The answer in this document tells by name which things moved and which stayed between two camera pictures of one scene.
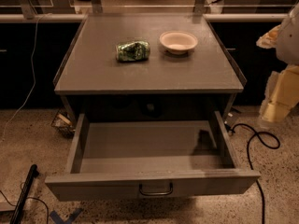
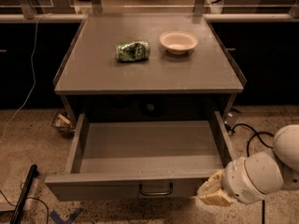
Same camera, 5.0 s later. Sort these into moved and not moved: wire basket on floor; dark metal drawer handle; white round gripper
Moved: white round gripper
Not moved: dark metal drawer handle; wire basket on floor
